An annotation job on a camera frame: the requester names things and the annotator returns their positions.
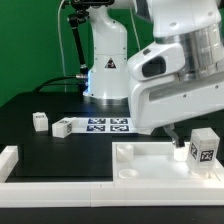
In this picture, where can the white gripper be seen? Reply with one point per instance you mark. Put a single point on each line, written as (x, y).
(159, 97)

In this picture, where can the white square table top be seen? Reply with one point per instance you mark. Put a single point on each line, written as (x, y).
(157, 161)

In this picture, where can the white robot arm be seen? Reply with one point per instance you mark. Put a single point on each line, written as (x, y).
(194, 24)

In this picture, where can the white fiducial tag sheet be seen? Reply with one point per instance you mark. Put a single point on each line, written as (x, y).
(104, 125)

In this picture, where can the white U-shaped obstacle fence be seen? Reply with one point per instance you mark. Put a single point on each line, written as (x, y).
(99, 194)

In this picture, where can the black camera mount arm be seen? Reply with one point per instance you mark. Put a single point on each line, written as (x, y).
(74, 21)

